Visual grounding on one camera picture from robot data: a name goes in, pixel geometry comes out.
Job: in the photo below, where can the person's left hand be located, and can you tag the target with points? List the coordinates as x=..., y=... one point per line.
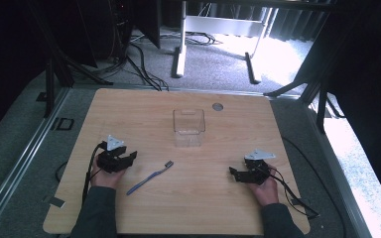
x=107, y=178

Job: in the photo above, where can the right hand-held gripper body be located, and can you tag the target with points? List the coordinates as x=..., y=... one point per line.
x=256, y=168

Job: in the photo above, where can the black rectangular floor bracket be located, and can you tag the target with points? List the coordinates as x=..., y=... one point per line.
x=65, y=124

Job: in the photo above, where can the person's right hand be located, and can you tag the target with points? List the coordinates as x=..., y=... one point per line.
x=266, y=191

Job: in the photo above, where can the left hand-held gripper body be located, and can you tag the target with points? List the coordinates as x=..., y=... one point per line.
x=112, y=161

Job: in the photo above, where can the blue toothbrush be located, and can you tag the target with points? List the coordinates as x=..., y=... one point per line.
x=149, y=178

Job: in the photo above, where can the grey tape strip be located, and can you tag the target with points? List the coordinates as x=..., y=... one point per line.
x=54, y=201

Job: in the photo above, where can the grey round table grommet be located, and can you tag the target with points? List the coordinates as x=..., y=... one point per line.
x=217, y=106

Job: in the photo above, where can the white desk frame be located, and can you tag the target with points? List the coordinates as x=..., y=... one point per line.
x=211, y=26

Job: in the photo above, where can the clear plastic container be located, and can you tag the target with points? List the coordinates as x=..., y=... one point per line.
x=189, y=127

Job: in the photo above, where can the black metal stand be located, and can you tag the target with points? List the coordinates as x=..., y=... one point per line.
x=314, y=86
x=58, y=69

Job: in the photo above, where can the grey metal floor rail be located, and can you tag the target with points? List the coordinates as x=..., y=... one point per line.
x=23, y=158

